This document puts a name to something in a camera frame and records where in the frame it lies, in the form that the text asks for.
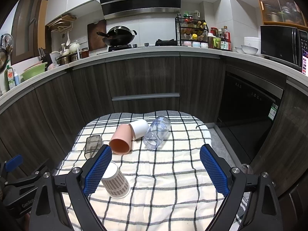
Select white plastic cup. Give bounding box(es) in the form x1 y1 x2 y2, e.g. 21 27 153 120
129 120 150 141

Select pink plastic cup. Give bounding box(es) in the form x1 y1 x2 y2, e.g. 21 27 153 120
109 124 134 155

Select black range hood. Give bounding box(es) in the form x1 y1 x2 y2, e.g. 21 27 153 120
96 0 186 20

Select large white bowl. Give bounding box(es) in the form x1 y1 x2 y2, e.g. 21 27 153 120
241 45 259 55

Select red label sauce bottle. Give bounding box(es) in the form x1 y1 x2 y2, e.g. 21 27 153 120
222 26 232 50

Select dark wood base cabinets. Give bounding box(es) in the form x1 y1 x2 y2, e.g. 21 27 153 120
0 50 308 199

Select grey transparent cup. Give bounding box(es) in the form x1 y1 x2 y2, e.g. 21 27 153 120
85 136 103 160

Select black microwave oven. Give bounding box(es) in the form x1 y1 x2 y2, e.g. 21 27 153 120
260 25 308 72

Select green dish soap bottle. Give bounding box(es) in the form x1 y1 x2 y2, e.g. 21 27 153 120
5 65 17 91

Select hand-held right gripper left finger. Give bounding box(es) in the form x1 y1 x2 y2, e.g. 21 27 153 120
29 144 113 231

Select wooden board rack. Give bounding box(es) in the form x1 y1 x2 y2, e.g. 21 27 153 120
47 14 77 32

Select black gas stove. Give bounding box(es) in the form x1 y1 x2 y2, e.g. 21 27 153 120
108 39 178 52

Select black knife block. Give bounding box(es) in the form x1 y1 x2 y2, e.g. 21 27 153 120
38 48 52 64

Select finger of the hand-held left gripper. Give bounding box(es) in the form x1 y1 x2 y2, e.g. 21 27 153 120
0 154 24 174
4 158 50 187

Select hanging kitchen utensils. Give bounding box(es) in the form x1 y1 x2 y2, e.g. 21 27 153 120
0 34 14 73

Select row of sauce bottles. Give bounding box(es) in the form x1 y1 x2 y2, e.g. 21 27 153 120
180 12 208 41

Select green label sauce bottle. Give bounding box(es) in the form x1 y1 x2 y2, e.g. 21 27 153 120
220 35 229 51

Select black dishwasher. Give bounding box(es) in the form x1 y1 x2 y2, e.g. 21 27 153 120
215 70 285 165

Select clear cup with blue stars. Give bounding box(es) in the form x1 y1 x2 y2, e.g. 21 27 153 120
143 116 171 149

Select lit screen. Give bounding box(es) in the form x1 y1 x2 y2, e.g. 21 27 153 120
301 48 308 75

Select green plastic basin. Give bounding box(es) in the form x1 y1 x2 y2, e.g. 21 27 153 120
21 62 48 81

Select plaid paper cup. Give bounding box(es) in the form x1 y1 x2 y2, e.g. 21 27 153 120
101 161 131 199

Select brown door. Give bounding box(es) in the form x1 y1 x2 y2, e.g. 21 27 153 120
11 0 50 64

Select black wire spice rack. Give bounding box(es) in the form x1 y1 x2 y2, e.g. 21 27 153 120
175 14 209 47

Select large steel pot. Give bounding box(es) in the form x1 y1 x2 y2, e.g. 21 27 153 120
56 55 72 65

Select white rice cooker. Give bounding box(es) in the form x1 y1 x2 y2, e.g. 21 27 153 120
244 37 262 51

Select wooden glass door cabinet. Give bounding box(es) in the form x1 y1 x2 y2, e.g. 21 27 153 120
256 0 308 28

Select checked white cloth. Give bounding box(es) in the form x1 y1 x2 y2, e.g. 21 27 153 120
52 110 249 231

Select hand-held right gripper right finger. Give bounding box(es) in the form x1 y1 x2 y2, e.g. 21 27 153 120
200 144 283 231

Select black wok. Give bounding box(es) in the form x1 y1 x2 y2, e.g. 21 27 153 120
97 26 137 47

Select dark brown cutting board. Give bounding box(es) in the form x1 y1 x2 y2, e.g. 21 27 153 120
87 20 108 51

